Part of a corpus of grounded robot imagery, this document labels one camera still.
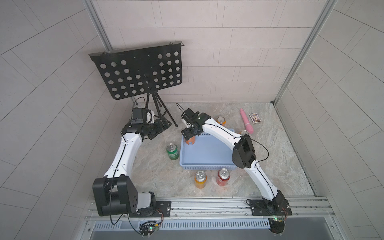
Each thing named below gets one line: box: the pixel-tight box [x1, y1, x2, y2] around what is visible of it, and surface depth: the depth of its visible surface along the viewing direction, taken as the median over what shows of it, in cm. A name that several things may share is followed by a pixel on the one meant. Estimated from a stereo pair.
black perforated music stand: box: [88, 41, 185, 128], surface depth 75 cm
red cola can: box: [217, 168, 231, 187], surface depth 74 cm
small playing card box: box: [249, 113, 262, 124], surface depth 107 cm
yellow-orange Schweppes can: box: [195, 170, 208, 189], surface depth 73 cm
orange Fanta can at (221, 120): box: [216, 116, 227, 127], surface depth 96 cm
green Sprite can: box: [166, 143, 180, 161], surface depth 83 cm
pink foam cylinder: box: [240, 108, 254, 134], surface depth 104 cm
